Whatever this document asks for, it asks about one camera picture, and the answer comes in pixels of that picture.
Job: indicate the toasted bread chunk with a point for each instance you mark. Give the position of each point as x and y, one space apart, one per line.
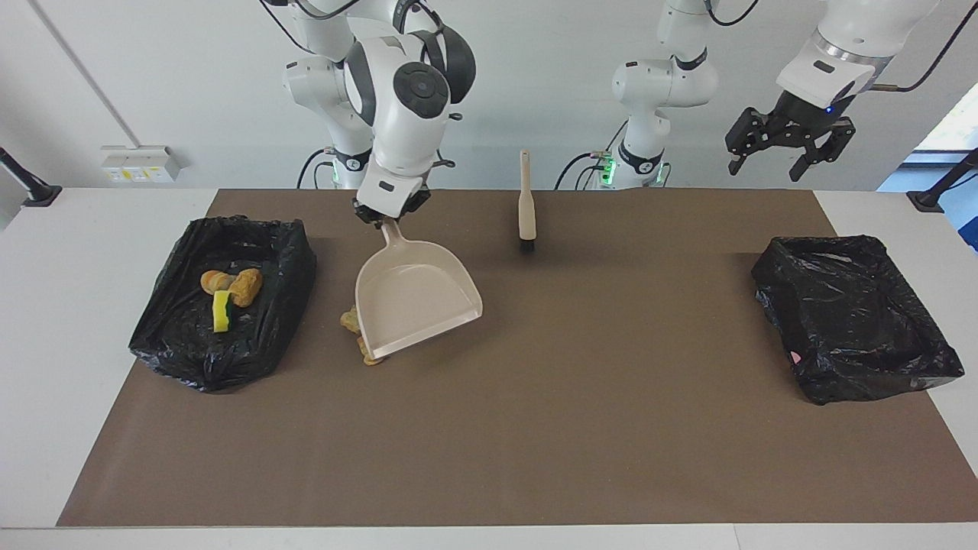
350 321

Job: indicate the white wall socket box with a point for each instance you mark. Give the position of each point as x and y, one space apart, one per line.
141 163

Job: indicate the black clamp stand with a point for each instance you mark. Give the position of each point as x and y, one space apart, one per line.
34 191
936 195

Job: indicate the bumpy golden bread roll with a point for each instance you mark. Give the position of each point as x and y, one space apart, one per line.
246 287

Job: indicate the black bin with pink spot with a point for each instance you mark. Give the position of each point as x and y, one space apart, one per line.
848 321

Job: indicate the striped orange croissant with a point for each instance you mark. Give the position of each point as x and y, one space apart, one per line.
214 282
370 357

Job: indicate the yellow green scouring sponge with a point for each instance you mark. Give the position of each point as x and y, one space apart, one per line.
221 313

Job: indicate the brown table mat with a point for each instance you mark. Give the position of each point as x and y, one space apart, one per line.
611 420

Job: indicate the beige hand brush black bristles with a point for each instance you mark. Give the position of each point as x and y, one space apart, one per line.
527 214

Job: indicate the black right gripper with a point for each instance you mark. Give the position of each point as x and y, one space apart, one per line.
416 202

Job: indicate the beige plastic dustpan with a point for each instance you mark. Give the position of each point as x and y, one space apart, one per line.
416 302

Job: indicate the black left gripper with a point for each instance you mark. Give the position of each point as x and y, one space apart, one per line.
802 114

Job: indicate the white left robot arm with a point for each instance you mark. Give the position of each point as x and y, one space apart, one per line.
665 84

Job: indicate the black bag lined bin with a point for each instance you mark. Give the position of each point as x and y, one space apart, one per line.
191 351

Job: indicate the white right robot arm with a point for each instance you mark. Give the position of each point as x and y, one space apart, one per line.
405 99

